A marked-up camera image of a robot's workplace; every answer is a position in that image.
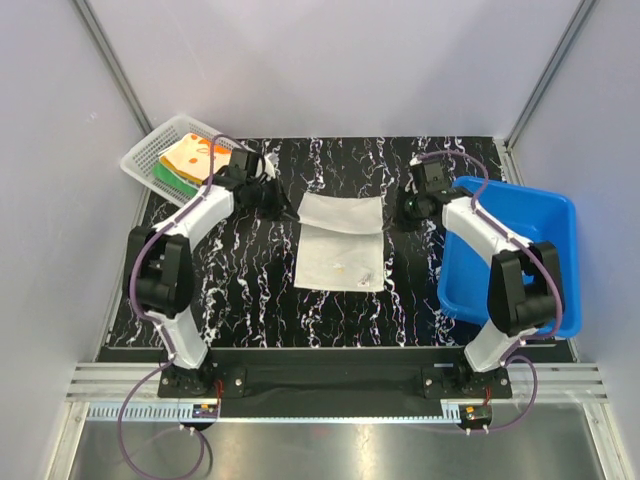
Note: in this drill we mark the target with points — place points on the orange floral towel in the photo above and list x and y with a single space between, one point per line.
190 158

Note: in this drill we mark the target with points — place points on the blue plastic bin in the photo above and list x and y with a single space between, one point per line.
536 214

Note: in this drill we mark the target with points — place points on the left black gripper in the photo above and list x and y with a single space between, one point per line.
280 209

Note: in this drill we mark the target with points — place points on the green microfiber towel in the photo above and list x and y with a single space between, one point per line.
168 177

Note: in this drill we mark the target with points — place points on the aluminium frame rail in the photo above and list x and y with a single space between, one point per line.
136 392

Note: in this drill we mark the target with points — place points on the grey white towel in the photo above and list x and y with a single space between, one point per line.
341 244

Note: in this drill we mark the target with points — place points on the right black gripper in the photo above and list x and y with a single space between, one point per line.
400 220

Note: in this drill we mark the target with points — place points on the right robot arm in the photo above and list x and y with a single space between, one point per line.
525 298

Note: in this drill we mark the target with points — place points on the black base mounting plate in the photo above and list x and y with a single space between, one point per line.
337 383

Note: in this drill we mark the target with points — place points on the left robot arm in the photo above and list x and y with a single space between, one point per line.
159 278

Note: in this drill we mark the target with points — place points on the white perforated plastic basket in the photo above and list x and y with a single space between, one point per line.
140 160

